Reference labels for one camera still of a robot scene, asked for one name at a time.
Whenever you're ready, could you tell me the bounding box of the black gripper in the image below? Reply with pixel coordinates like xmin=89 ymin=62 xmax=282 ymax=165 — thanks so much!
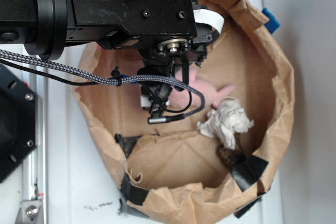
xmin=138 ymin=0 xmax=221 ymax=110

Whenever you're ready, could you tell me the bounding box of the blue tape piece right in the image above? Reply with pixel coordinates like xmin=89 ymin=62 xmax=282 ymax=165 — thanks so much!
xmin=262 ymin=8 xmax=281 ymax=34

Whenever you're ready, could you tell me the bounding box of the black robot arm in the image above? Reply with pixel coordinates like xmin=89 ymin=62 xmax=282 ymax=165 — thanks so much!
xmin=1 ymin=0 xmax=220 ymax=112

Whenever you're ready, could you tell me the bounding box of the aluminium extrusion rail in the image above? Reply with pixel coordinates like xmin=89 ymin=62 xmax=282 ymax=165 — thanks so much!
xmin=23 ymin=73 xmax=47 ymax=223

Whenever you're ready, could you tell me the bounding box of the white plastic board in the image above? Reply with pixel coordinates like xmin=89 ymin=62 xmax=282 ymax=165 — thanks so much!
xmin=45 ymin=0 xmax=285 ymax=223

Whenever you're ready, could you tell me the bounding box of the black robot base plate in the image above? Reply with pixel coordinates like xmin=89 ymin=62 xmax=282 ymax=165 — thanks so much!
xmin=1 ymin=64 xmax=37 ymax=182

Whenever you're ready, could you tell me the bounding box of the metal corner bracket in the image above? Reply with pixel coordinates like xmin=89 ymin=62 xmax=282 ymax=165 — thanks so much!
xmin=14 ymin=200 xmax=44 ymax=224

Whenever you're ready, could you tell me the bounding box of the crumpled white paper tissue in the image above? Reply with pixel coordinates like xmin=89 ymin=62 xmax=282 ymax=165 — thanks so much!
xmin=197 ymin=97 xmax=254 ymax=150

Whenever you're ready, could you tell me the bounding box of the brown paper bag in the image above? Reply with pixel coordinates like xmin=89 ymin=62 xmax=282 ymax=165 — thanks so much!
xmin=73 ymin=0 xmax=295 ymax=223

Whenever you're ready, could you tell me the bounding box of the dark brown rock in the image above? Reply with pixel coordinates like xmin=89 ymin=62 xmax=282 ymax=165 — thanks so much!
xmin=217 ymin=133 xmax=246 ymax=168

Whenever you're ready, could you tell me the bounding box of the pink plush toy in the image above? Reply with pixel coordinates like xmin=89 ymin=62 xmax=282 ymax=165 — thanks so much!
xmin=169 ymin=69 xmax=235 ymax=109

